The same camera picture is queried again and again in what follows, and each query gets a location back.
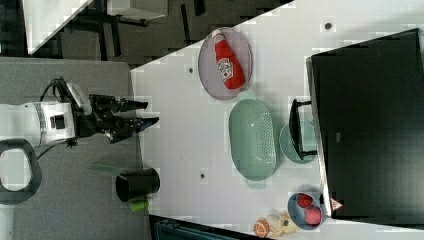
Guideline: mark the red ketchup bottle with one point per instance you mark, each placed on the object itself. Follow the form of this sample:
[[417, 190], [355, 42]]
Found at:
[[228, 66]]

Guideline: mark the peeled banana toy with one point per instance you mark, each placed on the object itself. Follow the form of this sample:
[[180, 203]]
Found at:
[[280, 225]]

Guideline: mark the red strawberry toy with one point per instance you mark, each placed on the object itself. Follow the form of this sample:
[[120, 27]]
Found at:
[[304, 200]]

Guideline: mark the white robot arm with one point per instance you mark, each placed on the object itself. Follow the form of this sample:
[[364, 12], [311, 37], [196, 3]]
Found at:
[[51, 123]]

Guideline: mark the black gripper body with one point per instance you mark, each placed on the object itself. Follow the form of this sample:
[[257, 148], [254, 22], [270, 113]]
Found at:
[[103, 119]]

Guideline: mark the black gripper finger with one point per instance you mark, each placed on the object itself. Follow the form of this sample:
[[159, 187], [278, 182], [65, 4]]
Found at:
[[143, 123], [131, 105]]

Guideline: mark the grey round plate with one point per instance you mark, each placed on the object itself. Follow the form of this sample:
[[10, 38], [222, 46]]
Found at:
[[207, 67]]

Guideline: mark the black cylinder container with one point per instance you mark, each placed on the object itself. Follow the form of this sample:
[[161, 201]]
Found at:
[[136, 185]]

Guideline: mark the pink strawberry toy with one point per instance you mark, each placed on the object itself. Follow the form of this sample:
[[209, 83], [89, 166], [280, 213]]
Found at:
[[313, 215]]

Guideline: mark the orange slice toy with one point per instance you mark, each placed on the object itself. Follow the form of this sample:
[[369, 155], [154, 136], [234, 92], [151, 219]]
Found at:
[[261, 228]]

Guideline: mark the small blue bowl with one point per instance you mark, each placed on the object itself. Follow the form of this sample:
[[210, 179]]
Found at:
[[297, 213]]

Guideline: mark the black toaster oven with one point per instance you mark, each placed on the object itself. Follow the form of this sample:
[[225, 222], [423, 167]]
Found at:
[[367, 101]]

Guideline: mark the mint green strainer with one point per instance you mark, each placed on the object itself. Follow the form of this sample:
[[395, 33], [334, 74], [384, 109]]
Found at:
[[252, 140]]

